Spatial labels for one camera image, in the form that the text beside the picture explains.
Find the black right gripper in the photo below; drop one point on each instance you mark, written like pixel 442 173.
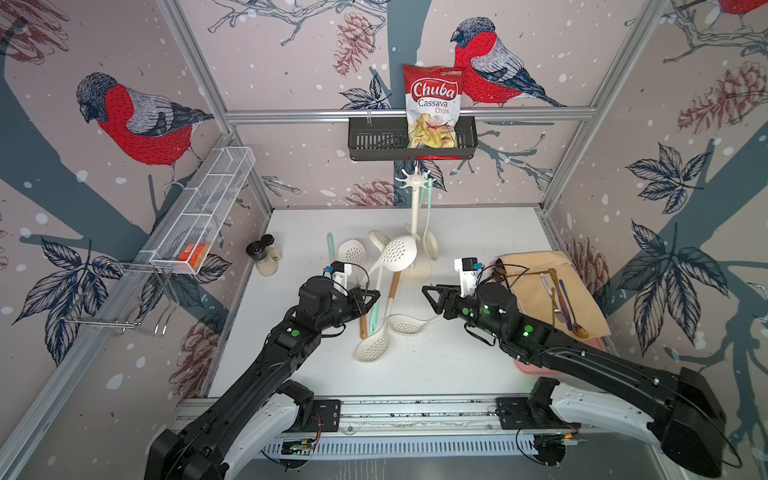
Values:
pixel 448 297

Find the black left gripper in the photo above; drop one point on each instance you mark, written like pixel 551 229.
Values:
pixel 358 305

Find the cream utensil rack stand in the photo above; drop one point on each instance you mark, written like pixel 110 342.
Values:
pixel 420 270

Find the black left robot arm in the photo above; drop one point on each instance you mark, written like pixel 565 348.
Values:
pixel 264 401

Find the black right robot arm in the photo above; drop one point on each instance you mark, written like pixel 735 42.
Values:
pixel 685 416

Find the cream skimmer round head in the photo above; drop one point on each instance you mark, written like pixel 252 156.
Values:
pixel 354 252

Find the black lid pepper shaker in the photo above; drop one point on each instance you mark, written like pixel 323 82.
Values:
pixel 265 264

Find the cream salt shaker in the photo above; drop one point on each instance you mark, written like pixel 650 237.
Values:
pixel 271 246

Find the purple cutlery piece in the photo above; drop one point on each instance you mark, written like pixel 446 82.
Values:
pixel 565 306

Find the gold spoon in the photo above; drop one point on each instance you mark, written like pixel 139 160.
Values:
pixel 579 331

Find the pink tray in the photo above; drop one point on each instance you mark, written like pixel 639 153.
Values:
pixel 530 369

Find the red orange packet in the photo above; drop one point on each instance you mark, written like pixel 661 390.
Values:
pixel 193 255

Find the Chuba cassava chips bag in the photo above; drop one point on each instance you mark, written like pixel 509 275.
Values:
pixel 433 98

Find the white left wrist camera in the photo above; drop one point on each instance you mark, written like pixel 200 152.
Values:
pixel 339 272

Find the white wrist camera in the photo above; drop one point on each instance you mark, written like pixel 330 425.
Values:
pixel 469 270
pixel 339 272

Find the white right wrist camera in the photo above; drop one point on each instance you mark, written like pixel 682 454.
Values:
pixel 469 270

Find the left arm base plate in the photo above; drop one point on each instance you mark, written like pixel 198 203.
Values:
pixel 316 415

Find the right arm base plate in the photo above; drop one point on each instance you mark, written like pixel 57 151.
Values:
pixel 522 413

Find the black wall basket shelf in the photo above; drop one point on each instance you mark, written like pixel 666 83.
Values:
pixel 392 138

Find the wire hook rack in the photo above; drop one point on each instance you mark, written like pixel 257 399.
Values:
pixel 125 297

